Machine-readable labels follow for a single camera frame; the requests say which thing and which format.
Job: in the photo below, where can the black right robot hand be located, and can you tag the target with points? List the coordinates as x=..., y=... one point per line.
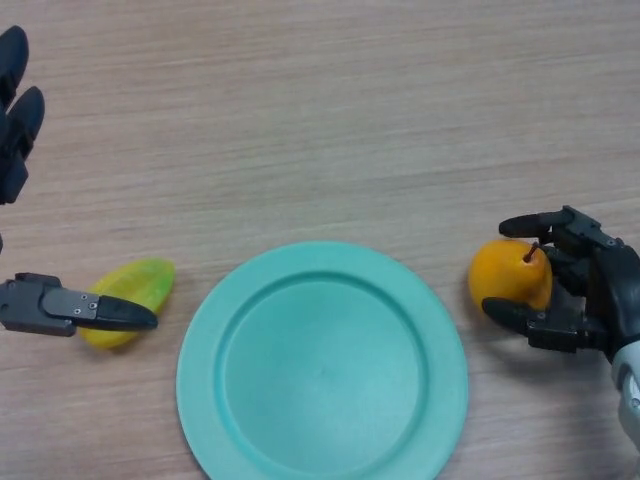
x=610, y=290

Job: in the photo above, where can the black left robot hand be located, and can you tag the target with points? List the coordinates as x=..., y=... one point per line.
x=35, y=307

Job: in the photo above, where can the yellow pear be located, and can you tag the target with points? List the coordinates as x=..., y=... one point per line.
x=505, y=272

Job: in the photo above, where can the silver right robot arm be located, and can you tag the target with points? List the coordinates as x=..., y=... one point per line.
x=630, y=390

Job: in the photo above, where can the turquoise round plate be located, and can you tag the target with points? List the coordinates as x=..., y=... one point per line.
x=320, y=375

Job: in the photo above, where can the yellow-green starfruit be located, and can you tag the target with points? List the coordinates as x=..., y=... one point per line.
x=140, y=280

